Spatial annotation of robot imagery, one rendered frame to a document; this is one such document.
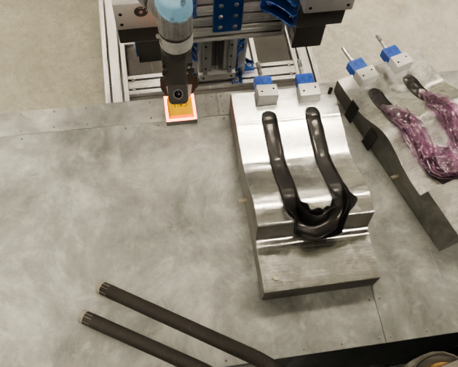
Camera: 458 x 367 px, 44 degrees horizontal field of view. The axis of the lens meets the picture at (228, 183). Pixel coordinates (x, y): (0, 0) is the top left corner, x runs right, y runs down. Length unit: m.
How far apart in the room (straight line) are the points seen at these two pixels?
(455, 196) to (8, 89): 1.91
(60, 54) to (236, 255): 1.63
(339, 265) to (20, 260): 0.72
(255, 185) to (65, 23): 1.74
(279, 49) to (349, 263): 1.31
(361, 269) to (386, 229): 0.16
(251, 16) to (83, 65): 1.10
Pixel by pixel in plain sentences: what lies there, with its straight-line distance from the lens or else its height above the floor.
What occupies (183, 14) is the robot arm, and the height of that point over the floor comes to 1.17.
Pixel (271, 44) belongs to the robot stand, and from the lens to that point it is 2.43.
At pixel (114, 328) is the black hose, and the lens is 1.25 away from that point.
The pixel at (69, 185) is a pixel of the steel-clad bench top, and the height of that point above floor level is 0.80.
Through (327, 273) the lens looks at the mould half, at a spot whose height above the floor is 0.86.
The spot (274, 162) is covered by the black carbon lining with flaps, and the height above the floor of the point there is 0.88.
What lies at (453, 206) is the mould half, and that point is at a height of 0.91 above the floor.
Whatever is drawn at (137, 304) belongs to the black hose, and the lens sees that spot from 1.24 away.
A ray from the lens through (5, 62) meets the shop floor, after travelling 2.74.
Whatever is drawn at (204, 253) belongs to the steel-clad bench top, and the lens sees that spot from 1.32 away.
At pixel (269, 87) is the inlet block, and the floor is 0.92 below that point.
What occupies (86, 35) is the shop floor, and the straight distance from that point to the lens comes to 2.76.
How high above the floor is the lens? 2.05
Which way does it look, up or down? 63 degrees down
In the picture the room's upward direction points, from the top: 6 degrees clockwise
